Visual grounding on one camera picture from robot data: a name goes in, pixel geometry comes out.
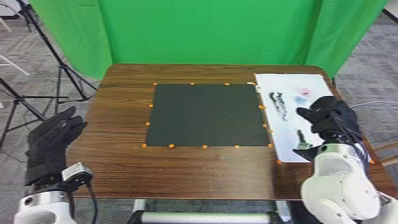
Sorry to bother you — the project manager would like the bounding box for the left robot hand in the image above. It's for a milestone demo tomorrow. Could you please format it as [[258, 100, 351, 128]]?
[[24, 106, 89, 187]]

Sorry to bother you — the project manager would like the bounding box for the white cable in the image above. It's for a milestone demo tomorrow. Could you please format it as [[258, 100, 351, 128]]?
[[349, 99, 398, 110]]

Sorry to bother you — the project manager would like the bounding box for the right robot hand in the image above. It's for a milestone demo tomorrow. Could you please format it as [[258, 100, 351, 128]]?
[[296, 95, 363, 136]]

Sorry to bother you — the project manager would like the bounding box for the black cable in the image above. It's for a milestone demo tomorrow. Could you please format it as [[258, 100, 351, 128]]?
[[84, 182, 102, 224]]

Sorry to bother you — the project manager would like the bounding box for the white sheet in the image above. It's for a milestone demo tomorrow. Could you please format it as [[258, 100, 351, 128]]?
[[253, 73, 342, 165]]

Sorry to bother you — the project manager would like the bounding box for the dark mat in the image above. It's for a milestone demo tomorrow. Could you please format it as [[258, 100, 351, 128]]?
[[145, 83, 274, 148]]

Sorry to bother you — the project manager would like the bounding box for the black tripod stand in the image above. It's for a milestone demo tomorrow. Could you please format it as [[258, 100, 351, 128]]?
[[0, 78, 72, 148], [17, 0, 100, 103]]

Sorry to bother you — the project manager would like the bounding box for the green sprig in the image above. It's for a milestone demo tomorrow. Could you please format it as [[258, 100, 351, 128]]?
[[269, 91, 294, 122], [296, 129, 317, 151]]

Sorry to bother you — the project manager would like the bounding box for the pink flower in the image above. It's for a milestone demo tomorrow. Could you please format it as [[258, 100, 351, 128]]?
[[292, 86, 317, 96]]

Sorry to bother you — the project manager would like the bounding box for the pale grey bar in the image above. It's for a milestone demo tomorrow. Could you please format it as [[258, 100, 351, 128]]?
[[127, 199, 294, 224]]

